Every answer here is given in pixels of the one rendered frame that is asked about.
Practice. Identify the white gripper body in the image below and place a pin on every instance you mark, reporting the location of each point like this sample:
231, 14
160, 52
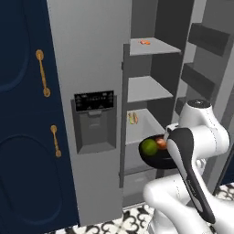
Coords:
171, 128

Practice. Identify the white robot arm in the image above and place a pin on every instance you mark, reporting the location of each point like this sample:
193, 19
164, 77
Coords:
210, 134

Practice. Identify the brown chicken drumstick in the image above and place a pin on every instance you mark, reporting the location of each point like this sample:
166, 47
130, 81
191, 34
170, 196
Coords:
161, 143

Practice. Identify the grey fridge shelf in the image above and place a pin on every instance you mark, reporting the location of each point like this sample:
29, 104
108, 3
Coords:
146, 126
146, 89
152, 46

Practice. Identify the green lime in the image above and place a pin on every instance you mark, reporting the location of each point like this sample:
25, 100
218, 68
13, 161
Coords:
149, 147

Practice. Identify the black bowl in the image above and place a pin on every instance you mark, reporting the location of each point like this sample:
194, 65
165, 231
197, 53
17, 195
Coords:
158, 161

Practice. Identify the grey fridge cabinet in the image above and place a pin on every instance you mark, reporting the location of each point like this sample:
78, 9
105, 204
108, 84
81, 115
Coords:
158, 70

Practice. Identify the grey fridge drawer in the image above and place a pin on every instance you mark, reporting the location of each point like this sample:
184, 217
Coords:
137, 182

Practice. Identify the grey fridge door with bins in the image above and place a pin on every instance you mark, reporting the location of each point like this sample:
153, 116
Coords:
210, 70

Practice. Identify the grey fridge door with dispenser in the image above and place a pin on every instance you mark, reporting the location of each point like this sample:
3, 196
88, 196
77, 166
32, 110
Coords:
91, 76

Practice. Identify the green and orange food item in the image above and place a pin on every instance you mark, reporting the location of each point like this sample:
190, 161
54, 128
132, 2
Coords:
133, 118

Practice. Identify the small orange food item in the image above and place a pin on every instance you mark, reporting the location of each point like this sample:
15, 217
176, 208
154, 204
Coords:
145, 42

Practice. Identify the navy cupboard door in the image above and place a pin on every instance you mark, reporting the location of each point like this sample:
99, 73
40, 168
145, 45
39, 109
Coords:
21, 55
30, 176

